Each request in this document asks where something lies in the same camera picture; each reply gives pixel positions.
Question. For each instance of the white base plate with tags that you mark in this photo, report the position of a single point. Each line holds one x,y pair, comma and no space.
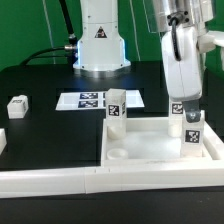
94,100

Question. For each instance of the white square table top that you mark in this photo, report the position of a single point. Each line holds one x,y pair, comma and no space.
147,141

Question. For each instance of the white U-shaped obstacle fence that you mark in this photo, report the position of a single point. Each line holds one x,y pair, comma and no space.
110,178

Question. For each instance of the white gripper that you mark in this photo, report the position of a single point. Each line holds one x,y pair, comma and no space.
184,78

